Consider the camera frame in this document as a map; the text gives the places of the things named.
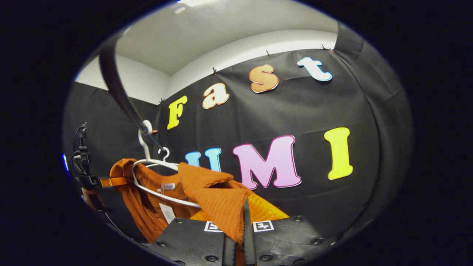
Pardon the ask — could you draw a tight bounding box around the empty white clothes hanger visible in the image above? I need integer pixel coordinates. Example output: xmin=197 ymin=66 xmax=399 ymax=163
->
xmin=146 ymin=147 xmax=180 ymax=171

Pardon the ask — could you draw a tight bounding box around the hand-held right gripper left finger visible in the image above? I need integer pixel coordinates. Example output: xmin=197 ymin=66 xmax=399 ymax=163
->
xmin=147 ymin=209 xmax=237 ymax=266

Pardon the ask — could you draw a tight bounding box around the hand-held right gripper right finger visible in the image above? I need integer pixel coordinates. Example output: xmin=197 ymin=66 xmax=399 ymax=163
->
xmin=243 ymin=192 xmax=346 ymax=266

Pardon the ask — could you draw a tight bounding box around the white clothes hanger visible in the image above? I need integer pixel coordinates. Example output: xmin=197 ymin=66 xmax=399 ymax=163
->
xmin=132 ymin=120 xmax=202 ymax=208
xmin=146 ymin=147 xmax=180 ymax=171

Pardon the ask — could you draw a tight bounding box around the black clothes rail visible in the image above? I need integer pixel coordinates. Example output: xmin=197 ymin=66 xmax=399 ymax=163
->
xmin=99 ymin=35 xmax=165 ymax=150

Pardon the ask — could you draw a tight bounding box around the orange ribbed shirt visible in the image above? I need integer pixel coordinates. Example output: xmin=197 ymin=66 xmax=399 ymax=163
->
xmin=109 ymin=158 xmax=252 ymax=244

